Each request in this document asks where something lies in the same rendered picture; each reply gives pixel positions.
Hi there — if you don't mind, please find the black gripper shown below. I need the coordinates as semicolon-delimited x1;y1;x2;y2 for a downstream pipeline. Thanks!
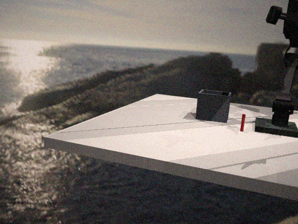
266;5;298;33

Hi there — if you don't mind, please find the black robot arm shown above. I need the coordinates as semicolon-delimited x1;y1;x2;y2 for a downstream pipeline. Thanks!
271;0;298;127

